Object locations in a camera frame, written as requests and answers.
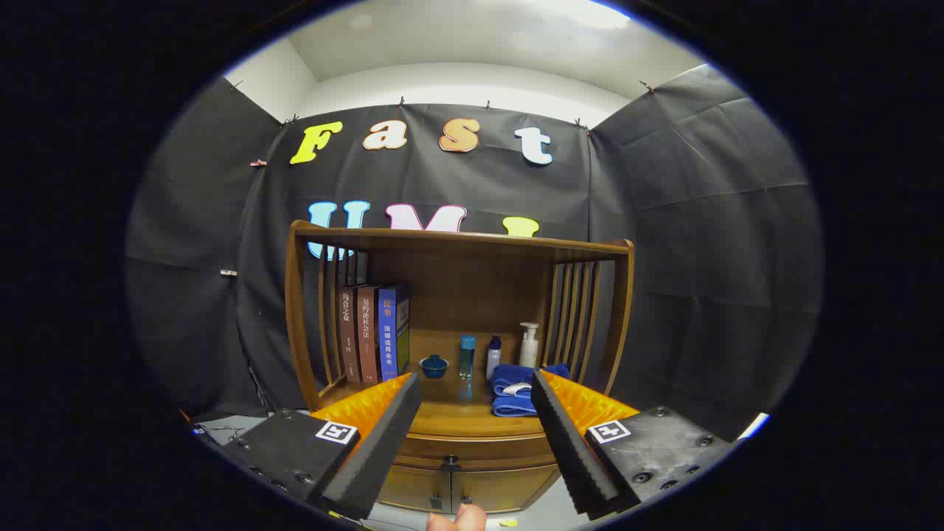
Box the wooden cabinet door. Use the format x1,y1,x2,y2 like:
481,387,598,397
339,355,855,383
451,465,558,513
378,465,452,513

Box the folded blue towel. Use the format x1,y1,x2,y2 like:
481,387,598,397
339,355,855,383
490,363,572,418

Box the reddish brown book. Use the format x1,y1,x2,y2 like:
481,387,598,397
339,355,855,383
356,285,383,386

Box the black backdrop cloth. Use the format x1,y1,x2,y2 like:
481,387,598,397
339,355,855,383
125,65,823,443

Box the white pump bottle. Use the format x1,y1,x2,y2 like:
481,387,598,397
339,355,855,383
518,322,540,369

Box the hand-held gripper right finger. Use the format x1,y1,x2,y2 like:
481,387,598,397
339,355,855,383
531,369,738,517

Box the thin tangled cable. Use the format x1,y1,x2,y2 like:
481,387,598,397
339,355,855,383
193,420,244,443

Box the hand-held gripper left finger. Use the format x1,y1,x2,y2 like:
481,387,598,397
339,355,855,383
221,372,423,521

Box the wooden countertop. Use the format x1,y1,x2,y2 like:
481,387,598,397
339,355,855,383
317,328,561,437

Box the dark brown book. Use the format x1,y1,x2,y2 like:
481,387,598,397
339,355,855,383
338,284,362,384

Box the wooden drawer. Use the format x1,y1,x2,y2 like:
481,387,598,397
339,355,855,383
391,431,561,473

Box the wooden cabinet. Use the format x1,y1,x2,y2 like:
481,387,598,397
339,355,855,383
285,220,635,515

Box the blue book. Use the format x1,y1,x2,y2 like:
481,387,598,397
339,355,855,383
378,284,411,382

